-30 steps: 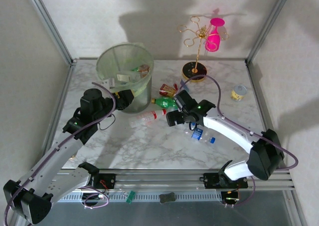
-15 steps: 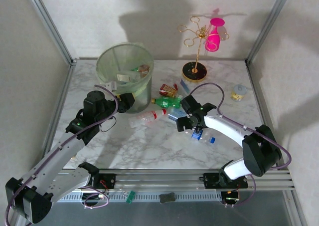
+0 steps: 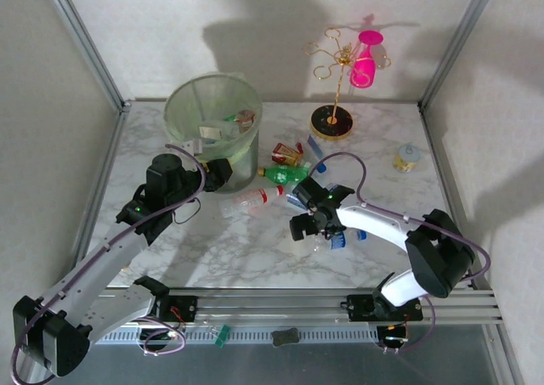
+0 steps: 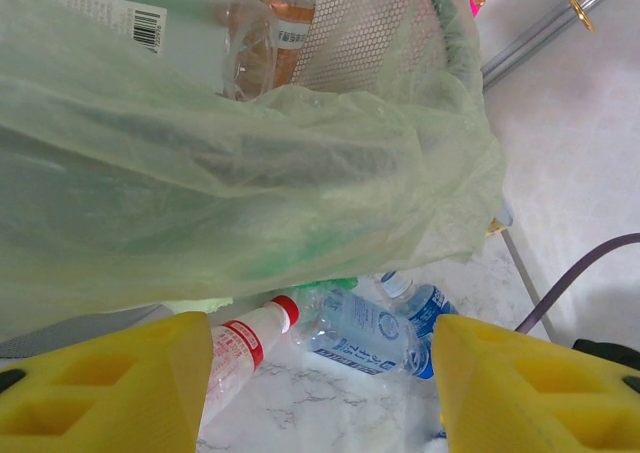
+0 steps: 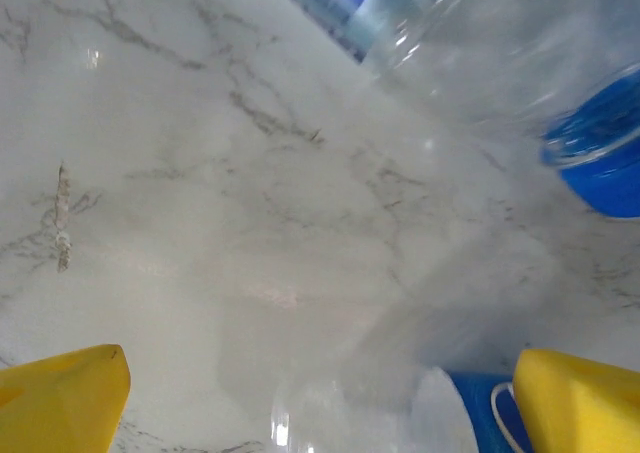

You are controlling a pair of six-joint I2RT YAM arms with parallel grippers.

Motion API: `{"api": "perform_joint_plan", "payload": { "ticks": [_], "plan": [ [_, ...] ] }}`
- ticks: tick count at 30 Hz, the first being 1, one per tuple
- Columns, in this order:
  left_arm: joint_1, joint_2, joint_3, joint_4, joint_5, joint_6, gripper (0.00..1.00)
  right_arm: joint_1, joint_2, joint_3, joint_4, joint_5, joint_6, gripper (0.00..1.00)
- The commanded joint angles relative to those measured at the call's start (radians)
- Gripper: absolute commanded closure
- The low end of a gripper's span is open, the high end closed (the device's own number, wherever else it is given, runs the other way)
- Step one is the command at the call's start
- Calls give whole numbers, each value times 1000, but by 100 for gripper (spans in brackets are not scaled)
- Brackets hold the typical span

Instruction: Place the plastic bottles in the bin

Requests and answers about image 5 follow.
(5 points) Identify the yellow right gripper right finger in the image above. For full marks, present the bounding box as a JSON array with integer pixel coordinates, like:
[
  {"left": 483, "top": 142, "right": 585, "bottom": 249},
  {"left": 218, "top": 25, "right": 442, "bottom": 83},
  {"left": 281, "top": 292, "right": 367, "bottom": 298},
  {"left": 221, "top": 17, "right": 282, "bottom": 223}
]
[{"left": 512, "top": 347, "right": 640, "bottom": 453}]

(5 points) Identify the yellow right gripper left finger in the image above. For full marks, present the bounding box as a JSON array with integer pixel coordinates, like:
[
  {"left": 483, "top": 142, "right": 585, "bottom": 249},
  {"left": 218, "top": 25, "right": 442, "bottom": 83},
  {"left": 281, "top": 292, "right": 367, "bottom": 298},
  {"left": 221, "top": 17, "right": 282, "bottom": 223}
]
[{"left": 0, "top": 343, "right": 134, "bottom": 453}]

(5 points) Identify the clear bottle blue label white cap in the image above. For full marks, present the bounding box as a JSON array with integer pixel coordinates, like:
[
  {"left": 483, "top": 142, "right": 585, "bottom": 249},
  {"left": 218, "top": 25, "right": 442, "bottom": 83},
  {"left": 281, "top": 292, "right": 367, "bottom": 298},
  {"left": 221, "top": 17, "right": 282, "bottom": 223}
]
[{"left": 269, "top": 357, "right": 534, "bottom": 453}]

